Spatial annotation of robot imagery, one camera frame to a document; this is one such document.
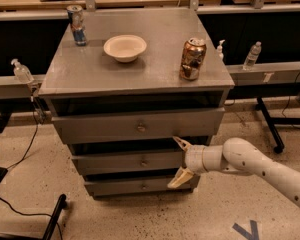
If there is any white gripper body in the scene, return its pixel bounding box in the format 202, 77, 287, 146
185, 145, 228, 175

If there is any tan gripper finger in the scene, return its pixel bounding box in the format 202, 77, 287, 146
173, 136, 192, 151
168, 167, 194, 189

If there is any grey drawer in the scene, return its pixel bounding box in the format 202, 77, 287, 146
83, 173, 201, 198
53, 108, 224, 144
72, 148, 183, 175

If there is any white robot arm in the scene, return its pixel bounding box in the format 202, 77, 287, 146
168, 136, 300, 208

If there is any grey top drawer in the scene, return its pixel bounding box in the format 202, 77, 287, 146
53, 108, 224, 144

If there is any grey drawer cabinet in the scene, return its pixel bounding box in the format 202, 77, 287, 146
39, 8, 234, 183

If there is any grey bottom drawer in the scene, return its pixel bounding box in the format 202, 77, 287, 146
83, 173, 201, 198

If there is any black table leg with caster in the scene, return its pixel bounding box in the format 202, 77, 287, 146
256, 97, 284, 154

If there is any blue tape floor marker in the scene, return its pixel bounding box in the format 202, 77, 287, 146
232, 220, 260, 240

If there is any brown crumpled soda can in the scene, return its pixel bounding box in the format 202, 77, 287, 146
179, 38, 207, 81

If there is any small white pump bottle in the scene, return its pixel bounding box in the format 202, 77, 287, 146
216, 40, 225, 60

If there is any clear plastic water bottle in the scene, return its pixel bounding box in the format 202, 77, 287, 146
243, 41, 262, 70

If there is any blue red drink can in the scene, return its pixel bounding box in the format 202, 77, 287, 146
67, 5, 87, 46

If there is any left sanitizer pump bottle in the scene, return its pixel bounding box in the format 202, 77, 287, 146
11, 59, 34, 84

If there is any black chair base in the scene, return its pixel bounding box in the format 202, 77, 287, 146
0, 152, 68, 240

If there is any black floor cable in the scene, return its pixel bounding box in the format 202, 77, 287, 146
0, 112, 64, 240

